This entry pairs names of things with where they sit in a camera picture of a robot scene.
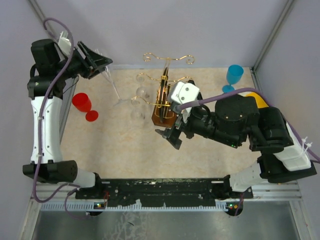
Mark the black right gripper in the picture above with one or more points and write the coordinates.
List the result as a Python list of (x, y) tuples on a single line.
[(171, 136)]

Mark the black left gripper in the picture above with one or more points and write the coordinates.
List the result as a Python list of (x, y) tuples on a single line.
[(95, 61)]

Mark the clear wine glass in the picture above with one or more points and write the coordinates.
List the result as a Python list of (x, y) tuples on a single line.
[(107, 74), (143, 87), (138, 112)]

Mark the red plastic wine glass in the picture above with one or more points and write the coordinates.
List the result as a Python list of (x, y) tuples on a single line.
[(82, 102)]

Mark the blue wine glass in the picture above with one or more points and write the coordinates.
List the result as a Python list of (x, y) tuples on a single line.
[(233, 76)]

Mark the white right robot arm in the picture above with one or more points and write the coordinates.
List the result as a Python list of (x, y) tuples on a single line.
[(237, 119)]

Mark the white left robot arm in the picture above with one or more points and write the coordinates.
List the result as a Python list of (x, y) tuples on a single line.
[(45, 89)]

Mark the yellow patterned cloth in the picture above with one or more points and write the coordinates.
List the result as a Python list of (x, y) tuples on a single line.
[(258, 99)]

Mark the gold wire glass rack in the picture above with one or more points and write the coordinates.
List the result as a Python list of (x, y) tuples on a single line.
[(162, 115)]

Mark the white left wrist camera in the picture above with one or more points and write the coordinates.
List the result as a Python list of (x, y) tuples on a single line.
[(64, 43)]

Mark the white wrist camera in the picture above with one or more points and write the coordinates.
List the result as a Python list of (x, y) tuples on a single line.
[(64, 43), (182, 93)]

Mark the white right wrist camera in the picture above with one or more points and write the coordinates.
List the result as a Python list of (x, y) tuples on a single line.
[(182, 93)]

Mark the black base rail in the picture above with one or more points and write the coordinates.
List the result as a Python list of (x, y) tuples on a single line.
[(226, 194)]

